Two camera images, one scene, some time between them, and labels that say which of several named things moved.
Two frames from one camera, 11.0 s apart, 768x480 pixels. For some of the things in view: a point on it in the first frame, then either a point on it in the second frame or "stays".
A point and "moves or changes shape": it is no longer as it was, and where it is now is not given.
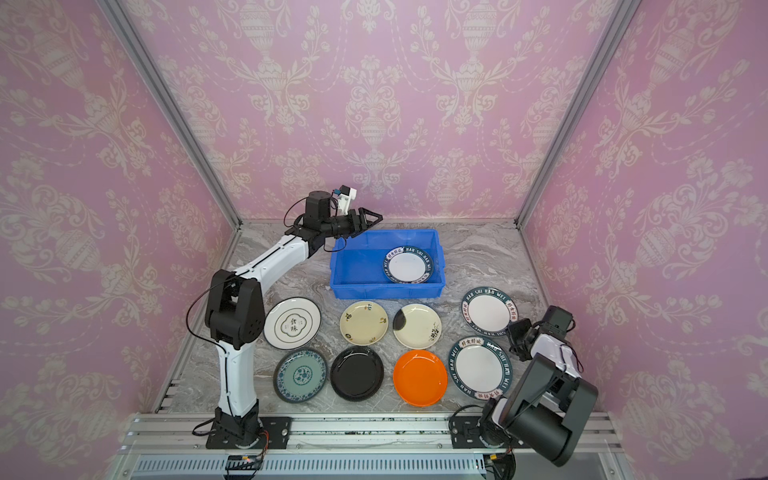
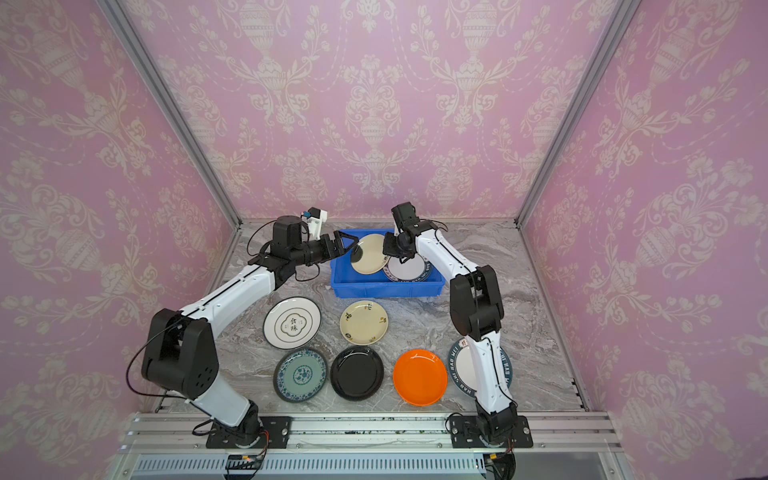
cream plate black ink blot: x=417 y=326 to x=368 y=255
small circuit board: x=243 y=462 stays
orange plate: x=420 y=378 stays
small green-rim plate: x=488 y=311 moves or changes shape
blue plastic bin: x=389 y=265 stays
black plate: x=357 y=373 stays
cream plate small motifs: x=364 y=323 stays
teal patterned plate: x=300 y=375 stays
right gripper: x=520 y=339 to x=395 y=243
